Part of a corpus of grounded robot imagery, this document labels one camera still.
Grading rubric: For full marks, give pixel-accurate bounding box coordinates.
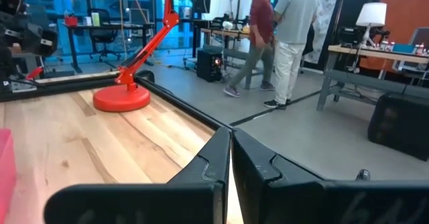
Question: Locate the wooden workbench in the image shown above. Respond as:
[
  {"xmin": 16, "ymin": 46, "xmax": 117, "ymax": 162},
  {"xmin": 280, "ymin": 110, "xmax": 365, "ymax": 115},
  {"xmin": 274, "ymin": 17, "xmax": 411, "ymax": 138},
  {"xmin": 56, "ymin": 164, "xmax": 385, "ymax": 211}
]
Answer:
[{"xmin": 200, "ymin": 27, "xmax": 255, "ymax": 85}]

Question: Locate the black clamp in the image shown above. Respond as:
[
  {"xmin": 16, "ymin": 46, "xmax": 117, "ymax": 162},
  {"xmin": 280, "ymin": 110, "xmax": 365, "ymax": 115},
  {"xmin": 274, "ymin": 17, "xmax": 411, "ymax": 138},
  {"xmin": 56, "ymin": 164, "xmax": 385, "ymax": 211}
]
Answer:
[{"xmin": 135, "ymin": 70, "xmax": 156, "ymax": 84}]

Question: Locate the red desk lamp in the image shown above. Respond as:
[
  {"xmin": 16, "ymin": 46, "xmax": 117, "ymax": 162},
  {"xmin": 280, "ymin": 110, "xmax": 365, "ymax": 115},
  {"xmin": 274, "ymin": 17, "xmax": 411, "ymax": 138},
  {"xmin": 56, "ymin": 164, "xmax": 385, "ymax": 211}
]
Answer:
[{"xmin": 93, "ymin": 0, "xmax": 181, "ymax": 113}]

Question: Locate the black floor case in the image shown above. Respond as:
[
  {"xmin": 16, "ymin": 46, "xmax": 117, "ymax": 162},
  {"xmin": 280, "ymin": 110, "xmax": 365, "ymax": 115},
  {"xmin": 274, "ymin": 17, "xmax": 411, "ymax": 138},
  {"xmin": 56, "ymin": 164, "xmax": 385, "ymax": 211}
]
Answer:
[{"xmin": 367, "ymin": 92, "xmax": 429, "ymax": 162}]

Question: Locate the orange partition panel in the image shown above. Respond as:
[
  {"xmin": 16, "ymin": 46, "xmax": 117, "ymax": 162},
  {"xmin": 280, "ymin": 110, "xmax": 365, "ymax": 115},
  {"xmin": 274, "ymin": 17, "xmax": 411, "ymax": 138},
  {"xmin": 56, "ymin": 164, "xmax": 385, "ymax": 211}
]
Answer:
[{"xmin": 360, "ymin": 0, "xmax": 429, "ymax": 72}]

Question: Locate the white table lamp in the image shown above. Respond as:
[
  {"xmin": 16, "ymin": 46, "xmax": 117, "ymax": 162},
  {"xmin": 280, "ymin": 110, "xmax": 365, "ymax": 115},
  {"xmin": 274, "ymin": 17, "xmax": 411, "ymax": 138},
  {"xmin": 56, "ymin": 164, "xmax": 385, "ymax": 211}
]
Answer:
[{"xmin": 355, "ymin": 1, "xmax": 388, "ymax": 49}]

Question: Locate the grey-legged wooden table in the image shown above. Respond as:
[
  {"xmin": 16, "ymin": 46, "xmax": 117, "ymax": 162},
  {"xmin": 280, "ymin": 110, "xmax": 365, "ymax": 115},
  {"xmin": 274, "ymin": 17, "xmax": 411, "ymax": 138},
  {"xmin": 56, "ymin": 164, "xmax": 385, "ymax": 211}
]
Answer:
[{"xmin": 316, "ymin": 44, "xmax": 429, "ymax": 113}]

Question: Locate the black monitor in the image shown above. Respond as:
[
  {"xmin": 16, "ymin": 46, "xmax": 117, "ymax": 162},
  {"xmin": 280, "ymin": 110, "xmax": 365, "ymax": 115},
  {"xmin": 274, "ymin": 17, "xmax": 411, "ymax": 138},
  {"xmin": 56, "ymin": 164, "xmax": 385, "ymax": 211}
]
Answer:
[{"xmin": 191, "ymin": 0, "xmax": 212, "ymax": 15}]

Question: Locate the black office chair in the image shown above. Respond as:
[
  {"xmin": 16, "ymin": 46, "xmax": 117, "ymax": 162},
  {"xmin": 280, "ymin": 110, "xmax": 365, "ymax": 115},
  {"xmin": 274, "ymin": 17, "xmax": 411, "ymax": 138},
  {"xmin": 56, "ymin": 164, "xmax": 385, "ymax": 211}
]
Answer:
[{"xmin": 87, "ymin": 8, "xmax": 121, "ymax": 62}]

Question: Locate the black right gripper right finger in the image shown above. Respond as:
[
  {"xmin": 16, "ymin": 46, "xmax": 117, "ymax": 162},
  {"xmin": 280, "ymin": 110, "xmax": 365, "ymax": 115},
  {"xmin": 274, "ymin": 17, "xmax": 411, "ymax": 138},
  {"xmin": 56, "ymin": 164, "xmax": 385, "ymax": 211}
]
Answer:
[{"xmin": 232, "ymin": 127, "xmax": 324, "ymax": 224}]

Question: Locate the person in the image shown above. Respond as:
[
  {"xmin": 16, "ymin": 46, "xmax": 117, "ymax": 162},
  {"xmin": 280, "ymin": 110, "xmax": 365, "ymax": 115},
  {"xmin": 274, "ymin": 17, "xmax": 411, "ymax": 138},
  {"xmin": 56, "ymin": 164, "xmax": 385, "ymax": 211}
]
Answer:
[
  {"xmin": 263, "ymin": 0, "xmax": 320, "ymax": 111},
  {"xmin": 223, "ymin": 0, "xmax": 278, "ymax": 99}
]

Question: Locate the grey metal base plate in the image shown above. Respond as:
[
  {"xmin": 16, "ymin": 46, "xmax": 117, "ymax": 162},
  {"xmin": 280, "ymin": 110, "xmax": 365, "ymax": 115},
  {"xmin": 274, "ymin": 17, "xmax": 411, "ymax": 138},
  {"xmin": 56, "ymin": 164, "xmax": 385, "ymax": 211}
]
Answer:
[{"xmin": 9, "ymin": 80, "xmax": 38, "ymax": 94}]

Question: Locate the black desk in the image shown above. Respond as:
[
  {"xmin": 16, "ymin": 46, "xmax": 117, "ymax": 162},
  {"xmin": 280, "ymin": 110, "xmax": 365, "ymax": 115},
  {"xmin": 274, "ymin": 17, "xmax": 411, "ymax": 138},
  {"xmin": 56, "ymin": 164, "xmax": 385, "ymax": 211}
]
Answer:
[{"xmin": 62, "ymin": 21, "xmax": 155, "ymax": 74}]

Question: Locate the black computer tower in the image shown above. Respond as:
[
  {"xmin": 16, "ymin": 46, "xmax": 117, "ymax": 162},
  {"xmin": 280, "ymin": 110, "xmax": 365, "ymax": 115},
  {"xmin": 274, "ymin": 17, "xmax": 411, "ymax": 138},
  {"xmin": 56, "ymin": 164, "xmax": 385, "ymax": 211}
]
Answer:
[{"xmin": 196, "ymin": 49, "xmax": 224, "ymax": 83}]

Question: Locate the pink plastic bin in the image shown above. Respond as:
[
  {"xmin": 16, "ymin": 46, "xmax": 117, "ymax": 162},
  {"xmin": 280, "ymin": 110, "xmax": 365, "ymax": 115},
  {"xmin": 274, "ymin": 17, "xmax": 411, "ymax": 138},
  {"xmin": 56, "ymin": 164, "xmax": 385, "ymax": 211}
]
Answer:
[{"xmin": 0, "ymin": 129, "xmax": 17, "ymax": 223}]

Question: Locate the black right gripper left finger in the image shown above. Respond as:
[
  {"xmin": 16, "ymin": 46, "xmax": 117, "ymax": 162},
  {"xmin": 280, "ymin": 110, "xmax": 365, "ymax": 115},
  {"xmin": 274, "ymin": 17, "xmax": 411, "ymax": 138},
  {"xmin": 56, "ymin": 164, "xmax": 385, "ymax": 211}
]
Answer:
[{"xmin": 166, "ymin": 126, "xmax": 233, "ymax": 224}]

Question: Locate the white patterned cloth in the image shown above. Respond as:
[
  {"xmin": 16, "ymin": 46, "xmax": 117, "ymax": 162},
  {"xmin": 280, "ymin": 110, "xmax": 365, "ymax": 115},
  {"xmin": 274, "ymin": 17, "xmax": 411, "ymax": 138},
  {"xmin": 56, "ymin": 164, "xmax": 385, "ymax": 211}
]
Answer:
[{"xmin": 303, "ymin": 0, "xmax": 341, "ymax": 65}]

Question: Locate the red-handled tool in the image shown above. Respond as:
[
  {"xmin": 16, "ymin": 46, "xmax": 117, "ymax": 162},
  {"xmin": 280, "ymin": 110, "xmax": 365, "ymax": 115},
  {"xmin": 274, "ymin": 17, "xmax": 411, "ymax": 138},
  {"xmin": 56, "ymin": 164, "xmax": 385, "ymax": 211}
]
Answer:
[{"xmin": 25, "ymin": 66, "xmax": 45, "ymax": 81}]

